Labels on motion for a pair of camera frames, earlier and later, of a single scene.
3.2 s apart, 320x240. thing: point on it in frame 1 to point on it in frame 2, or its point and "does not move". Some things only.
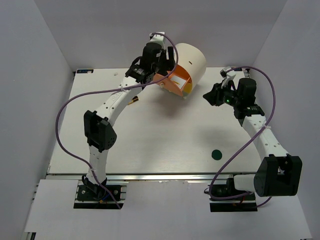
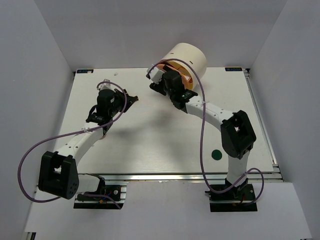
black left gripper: [168, 64] to [131, 100]
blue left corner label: [86, 71] does not move
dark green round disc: [216, 154] does not move
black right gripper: [213, 97] to [158, 87]
